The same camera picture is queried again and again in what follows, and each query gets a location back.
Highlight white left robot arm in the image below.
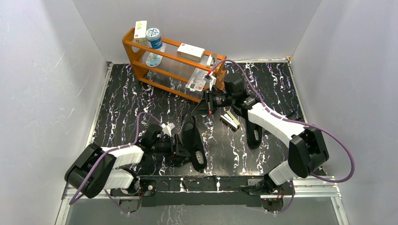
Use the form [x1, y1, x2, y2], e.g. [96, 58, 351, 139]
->
[64, 123, 191, 198]

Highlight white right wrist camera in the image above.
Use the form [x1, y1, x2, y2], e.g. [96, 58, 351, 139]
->
[203, 71, 216, 91]

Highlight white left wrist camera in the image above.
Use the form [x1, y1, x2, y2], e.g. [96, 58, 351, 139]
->
[161, 123, 175, 137]

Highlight black canvas shoe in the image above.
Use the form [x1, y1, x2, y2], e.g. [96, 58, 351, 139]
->
[180, 113, 207, 173]
[246, 120, 263, 149]

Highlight light blue round disc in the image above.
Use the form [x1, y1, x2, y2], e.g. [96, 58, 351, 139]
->
[145, 52, 163, 68]

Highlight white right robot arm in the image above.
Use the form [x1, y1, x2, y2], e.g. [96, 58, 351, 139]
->
[191, 78, 329, 194]

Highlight white rectangular box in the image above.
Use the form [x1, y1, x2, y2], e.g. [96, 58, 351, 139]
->
[177, 43, 205, 62]

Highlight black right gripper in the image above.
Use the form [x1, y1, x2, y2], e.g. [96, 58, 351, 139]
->
[191, 89, 235, 116]

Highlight white yellow carton box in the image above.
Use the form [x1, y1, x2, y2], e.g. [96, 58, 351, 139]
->
[133, 21, 147, 43]

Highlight clear plastic packet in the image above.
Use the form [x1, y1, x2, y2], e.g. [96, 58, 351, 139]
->
[186, 68, 207, 91]

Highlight blue lidded round jar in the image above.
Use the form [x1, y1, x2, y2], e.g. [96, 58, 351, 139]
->
[145, 28, 162, 49]

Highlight aluminium frame rail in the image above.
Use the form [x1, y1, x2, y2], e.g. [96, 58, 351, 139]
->
[62, 175, 343, 201]

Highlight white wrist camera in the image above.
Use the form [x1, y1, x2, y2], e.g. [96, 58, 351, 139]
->
[161, 123, 175, 137]
[203, 71, 216, 91]

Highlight orange wooden shelf rack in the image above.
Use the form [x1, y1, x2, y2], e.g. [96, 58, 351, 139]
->
[122, 28, 213, 102]

